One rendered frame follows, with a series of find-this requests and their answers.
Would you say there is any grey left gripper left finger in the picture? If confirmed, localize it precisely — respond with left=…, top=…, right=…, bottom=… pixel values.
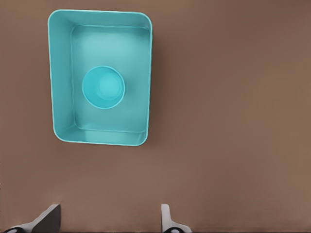
left=2, top=203, right=61, bottom=233

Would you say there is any teal rectangular box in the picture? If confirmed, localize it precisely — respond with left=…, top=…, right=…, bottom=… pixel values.
left=47, top=9, right=153, bottom=147

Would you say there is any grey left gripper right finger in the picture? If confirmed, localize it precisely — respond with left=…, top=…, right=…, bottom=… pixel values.
left=161, top=203, right=192, bottom=233

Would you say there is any teal cup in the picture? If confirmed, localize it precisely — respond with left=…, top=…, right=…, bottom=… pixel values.
left=81, top=65, right=126, bottom=110

